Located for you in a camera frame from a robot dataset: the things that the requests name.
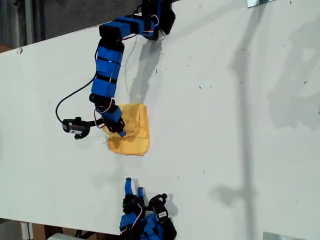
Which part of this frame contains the yellow square towel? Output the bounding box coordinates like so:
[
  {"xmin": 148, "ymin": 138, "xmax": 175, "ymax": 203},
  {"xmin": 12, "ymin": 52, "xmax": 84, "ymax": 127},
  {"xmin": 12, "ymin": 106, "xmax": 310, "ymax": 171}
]
[{"xmin": 107, "ymin": 103, "xmax": 152, "ymax": 157}]

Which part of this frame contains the white container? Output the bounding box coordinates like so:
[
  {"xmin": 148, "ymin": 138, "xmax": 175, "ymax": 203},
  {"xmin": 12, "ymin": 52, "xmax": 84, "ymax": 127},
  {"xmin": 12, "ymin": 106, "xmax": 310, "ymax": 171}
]
[{"xmin": 46, "ymin": 232, "xmax": 77, "ymax": 240}]

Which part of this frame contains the white table leg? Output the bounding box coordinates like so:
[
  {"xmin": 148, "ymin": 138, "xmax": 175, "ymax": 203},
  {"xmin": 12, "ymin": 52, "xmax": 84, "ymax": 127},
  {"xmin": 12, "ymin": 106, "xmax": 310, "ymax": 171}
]
[{"xmin": 21, "ymin": 221, "xmax": 34, "ymax": 240}]

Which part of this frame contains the steel plate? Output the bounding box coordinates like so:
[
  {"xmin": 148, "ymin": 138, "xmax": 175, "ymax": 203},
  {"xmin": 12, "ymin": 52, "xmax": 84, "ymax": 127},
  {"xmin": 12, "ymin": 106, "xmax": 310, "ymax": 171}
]
[{"xmin": 246, "ymin": 0, "xmax": 275, "ymax": 9}]

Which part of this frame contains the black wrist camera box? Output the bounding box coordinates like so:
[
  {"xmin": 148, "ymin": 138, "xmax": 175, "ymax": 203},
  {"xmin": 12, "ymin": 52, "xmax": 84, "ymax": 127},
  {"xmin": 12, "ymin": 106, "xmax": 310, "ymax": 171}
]
[
  {"xmin": 61, "ymin": 116, "xmax": 91, "ymax": 140},
  {"xmin": 148, "ymin": 193, "xmax": 169, "ymax": 221}
]

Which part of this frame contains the black camera cable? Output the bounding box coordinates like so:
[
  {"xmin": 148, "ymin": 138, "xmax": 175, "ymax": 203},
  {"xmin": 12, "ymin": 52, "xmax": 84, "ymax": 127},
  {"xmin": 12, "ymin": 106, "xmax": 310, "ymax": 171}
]
[{"xmin": 55, "ymin": 46, "xmax": 100, "ymax": 124}]

